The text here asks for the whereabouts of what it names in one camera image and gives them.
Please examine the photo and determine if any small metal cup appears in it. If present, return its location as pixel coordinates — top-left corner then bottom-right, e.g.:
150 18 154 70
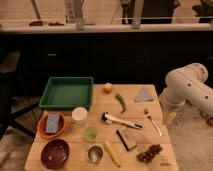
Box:
88 146 103 163

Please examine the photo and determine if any grey triangular cloth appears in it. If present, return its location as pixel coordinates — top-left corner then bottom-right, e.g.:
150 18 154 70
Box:
134 88 153 102

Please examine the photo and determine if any brown black rectangular block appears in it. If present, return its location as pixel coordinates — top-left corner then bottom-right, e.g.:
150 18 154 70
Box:
116 129 137 151

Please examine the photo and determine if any green chili pepper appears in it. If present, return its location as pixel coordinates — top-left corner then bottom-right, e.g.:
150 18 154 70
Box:
115 93 126 113

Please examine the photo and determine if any dark red bowl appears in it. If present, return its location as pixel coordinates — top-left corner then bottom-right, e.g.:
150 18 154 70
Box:
40 139 70 169

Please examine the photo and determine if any orange round fruit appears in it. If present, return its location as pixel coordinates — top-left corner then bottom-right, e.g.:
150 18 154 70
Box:
103 83 113 93

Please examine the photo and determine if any green plastic tray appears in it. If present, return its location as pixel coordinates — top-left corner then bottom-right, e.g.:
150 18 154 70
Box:
39 77 94 110

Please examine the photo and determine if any white paper cup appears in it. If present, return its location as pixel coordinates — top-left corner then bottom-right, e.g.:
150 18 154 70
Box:
71 107 88 125

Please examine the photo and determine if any silver metal fork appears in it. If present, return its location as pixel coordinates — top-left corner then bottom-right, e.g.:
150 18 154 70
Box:
144 108 163 137

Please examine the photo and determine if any blue sponge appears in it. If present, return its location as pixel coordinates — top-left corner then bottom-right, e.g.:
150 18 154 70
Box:
45 114 60 134

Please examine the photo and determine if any orange plastic bowl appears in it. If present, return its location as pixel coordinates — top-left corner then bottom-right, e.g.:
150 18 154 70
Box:
37 112 65 140

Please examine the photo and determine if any brown grape bunch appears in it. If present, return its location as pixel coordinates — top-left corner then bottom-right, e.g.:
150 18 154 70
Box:
136 144 163 164

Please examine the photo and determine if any yellow corn cob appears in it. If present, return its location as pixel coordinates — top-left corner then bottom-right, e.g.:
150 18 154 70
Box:
104 141 121 167

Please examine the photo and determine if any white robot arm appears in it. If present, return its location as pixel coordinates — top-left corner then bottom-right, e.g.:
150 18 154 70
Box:
159 63 213 125

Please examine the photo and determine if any small green cup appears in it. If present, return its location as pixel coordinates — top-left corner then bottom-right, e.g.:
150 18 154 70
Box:
84 126 97 142

